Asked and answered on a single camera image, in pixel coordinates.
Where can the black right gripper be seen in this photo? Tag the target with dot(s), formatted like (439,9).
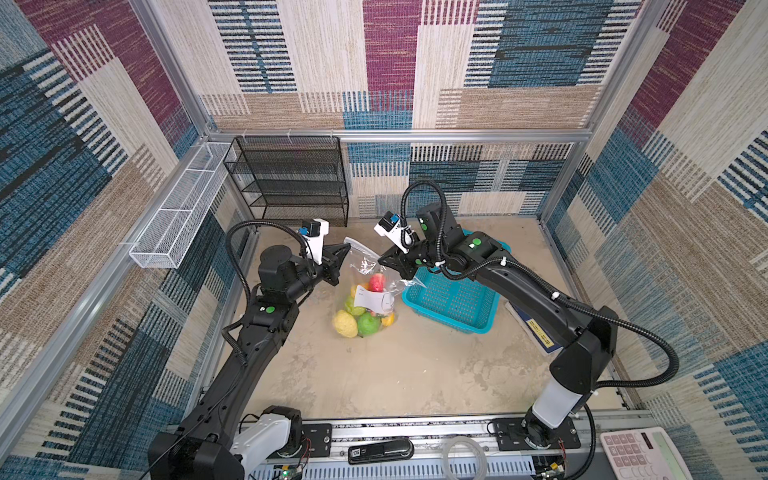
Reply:
(402,263)

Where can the large green toy fruit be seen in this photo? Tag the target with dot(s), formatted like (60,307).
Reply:
(368,324)

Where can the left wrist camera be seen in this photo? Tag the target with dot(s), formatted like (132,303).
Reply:
(314,231)

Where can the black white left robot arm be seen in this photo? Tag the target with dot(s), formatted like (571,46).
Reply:
(213,441)

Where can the blue booklet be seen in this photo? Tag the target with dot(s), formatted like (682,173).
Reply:
(545,344)

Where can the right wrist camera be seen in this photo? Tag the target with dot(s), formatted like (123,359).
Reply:
(396,230)

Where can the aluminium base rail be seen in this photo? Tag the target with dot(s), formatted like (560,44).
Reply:
(428,434)

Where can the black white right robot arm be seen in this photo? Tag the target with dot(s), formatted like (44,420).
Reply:
(586,340)

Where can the pale yellow toy fruit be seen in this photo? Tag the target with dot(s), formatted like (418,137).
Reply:
(345,324)

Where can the clear zip top bag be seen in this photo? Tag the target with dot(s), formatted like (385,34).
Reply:
(367,294)

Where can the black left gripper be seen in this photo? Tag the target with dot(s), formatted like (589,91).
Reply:
(332,260)

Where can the black remote device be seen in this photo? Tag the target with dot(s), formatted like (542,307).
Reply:
(385,451)

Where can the white calculator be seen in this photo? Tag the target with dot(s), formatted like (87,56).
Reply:
(647,453)

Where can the clear tube coil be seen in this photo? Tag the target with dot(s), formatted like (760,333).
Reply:
(464,458)

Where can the teal plastic basket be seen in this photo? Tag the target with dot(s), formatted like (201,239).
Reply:
(464,305)

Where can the red toy strawberry fruit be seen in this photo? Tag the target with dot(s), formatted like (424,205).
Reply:
(377,283)

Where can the light green toy pear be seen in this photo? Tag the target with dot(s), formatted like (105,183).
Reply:
(352,309)

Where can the white wire mesh tray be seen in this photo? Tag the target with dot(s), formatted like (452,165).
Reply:
(165,241)

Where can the black wire mesh shelf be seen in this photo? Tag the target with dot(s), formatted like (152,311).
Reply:
(288,179)

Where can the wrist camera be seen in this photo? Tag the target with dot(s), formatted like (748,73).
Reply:
(314,231)
(396,230)

